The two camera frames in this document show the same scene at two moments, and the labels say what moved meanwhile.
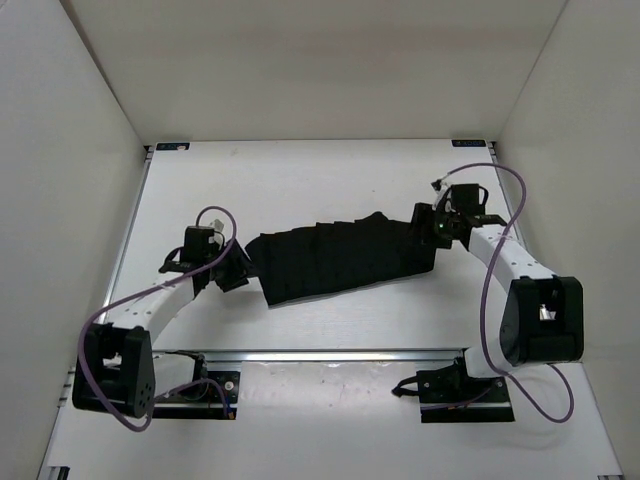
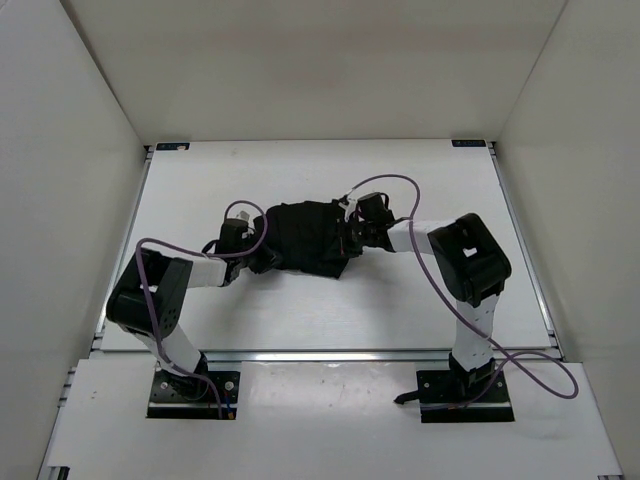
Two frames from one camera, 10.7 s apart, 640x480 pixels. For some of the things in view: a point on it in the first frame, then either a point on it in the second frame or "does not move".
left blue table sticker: x=172 y=146 does not move
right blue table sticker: x=468 y=143 does not move
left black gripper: x=242 y=267 → x=269 y=260
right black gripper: x=423 y=217 → x=358 y=250
